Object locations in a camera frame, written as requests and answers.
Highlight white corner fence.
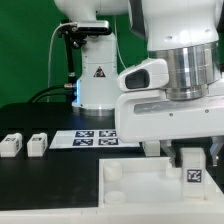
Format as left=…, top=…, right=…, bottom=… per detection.
left=0, top=179, right=224, bottom=224

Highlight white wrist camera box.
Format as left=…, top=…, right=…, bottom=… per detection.
left=117, top=58, right=169, bottom=92

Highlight black base cables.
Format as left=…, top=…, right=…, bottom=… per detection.
left=27, top=84, right=76, bottom=104

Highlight black camera on stand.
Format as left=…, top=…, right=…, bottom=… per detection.
left=56, top=20, right=112, bottom=90

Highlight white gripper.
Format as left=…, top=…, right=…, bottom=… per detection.
left=115, top=90, right=224, bottom=166

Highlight white sheet with tags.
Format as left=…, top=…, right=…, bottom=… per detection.
left=50, top=129, right=140, bottom=149

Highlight grey camera cable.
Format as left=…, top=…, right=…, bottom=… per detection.
left=46, top=22, right=74, bottom=104

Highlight white square tabletop part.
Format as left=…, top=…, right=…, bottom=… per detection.
left=98, top=157, right=214, bottom=206

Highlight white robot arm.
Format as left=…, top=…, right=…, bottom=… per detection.
left=54, top=0, right=224, bottom=162

